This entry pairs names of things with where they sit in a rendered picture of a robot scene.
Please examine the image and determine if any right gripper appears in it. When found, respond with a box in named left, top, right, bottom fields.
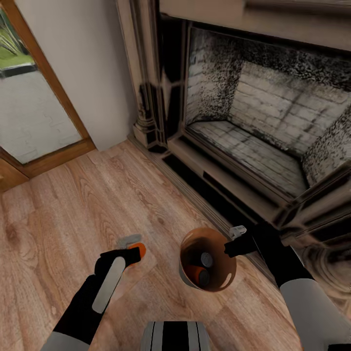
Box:
left=225, top=235, right=252, bottom=258

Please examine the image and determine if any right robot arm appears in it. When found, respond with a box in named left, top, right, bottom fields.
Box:
left=225, top=221, right=351, bottom=351

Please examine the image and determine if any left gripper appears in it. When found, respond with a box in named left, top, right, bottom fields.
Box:
left=121, top=247, right=141, bottom=266

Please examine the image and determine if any can of soda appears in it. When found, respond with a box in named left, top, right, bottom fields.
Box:
left=183, top=260, right=210, bottom=287
left=128, top=243, right=145, bottom=258
left=191, top=252, right=214, bottom=269

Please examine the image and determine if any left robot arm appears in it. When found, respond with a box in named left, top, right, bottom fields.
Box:
left=40, top=234, right=142, bottom=351

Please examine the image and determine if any trash can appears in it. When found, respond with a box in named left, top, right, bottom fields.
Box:
left=179, top=227, right=237, bottom=293

